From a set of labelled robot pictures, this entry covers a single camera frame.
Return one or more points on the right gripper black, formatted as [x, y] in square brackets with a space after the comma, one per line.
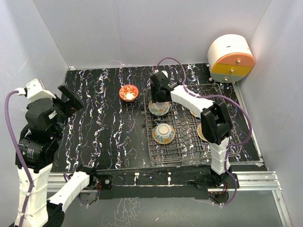
[155, 98]

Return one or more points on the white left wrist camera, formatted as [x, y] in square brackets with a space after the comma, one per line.
[34, 90]

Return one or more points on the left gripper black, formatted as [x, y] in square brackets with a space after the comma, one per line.
[74, 103]

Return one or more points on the aluminium rail frame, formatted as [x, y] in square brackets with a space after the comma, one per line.
[250, 181]

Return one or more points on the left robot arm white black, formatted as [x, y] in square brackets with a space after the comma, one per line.
[46, 118]

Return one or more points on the blue yellow floral bowl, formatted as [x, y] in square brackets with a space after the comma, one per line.
[163, 133]

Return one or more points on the dark wire dish rack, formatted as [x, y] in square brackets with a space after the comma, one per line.
[187, 148]

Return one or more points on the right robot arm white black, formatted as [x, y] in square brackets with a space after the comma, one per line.
[216, 124]

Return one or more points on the orange star leaf bowl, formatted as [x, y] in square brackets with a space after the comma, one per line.
[159, 109]

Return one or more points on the orange green leaf bowl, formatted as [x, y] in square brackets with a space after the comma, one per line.
[195, 114]

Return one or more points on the round white drawer cabinet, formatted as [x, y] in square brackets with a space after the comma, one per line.
[230, 58]

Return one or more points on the red orange floral bowl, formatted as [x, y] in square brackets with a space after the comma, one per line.
[128, 93]

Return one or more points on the teal yellow sun bowl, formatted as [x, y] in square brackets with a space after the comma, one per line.
[200, 134]

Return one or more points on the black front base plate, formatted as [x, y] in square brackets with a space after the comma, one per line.
[163, 183]

